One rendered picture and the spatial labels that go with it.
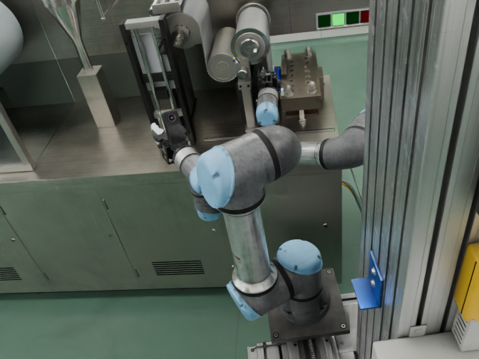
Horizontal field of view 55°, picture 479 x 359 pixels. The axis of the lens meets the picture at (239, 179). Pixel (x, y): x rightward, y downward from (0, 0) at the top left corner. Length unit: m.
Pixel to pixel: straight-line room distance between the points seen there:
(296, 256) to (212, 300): 1.30
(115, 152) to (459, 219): 1.59
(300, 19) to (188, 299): 1.50
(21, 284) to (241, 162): 2.02
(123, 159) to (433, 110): 1.57
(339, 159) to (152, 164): 0.84
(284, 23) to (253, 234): 1.30
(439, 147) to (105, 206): 1.69
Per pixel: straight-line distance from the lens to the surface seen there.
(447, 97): 0.55
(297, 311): 1.35
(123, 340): 2.50
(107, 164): 1.99
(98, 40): 2.33
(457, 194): 0.66
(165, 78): 1.80
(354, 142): 1.36
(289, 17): 2.13
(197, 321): 2.44
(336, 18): 2.14
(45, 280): 2.66
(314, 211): 1.97
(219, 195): 0.90
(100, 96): 2.15
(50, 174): 2.07
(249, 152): 0.91
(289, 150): 0.94
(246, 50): 1.81
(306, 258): 1.23
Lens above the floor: 2.00
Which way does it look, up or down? 40 degrees down
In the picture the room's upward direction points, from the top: 11 degrees counter-clockwise
